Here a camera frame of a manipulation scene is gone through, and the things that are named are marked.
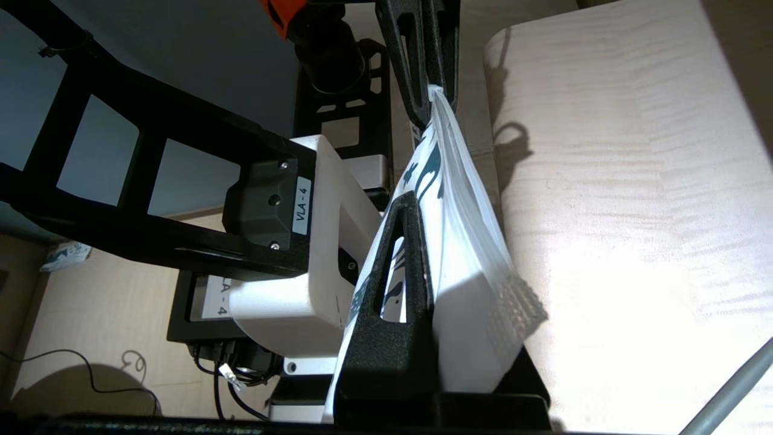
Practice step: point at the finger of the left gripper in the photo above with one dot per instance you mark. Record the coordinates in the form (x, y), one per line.
(444, 42)
(395, 30)

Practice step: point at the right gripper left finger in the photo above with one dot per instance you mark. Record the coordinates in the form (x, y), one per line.
(386, 356)

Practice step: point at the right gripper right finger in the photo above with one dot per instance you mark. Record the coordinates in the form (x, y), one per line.
(530, 383)

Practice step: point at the white blue-patterned plastic bag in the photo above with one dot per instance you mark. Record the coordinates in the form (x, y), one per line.
(465, 254)

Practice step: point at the crumpled blue white wrapper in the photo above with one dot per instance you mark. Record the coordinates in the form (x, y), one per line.
(66, 255)

